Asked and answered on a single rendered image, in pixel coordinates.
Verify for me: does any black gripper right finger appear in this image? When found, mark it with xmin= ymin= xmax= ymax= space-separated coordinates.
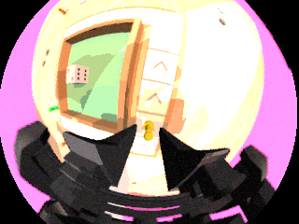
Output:
xmin=158 ymin=127 xmax=231 ymax=193

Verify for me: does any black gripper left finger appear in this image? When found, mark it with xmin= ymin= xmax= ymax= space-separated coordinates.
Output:
xmin=63 ymin=124 xmax=137 ymax=188

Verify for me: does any green pawn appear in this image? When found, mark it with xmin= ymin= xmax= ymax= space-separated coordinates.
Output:
xmin=49 ymin=105 xmax=60 ymax=112

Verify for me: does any white die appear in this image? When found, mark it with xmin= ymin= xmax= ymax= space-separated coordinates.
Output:
xmin=66 ymin=64 xmax=89 ymax=85

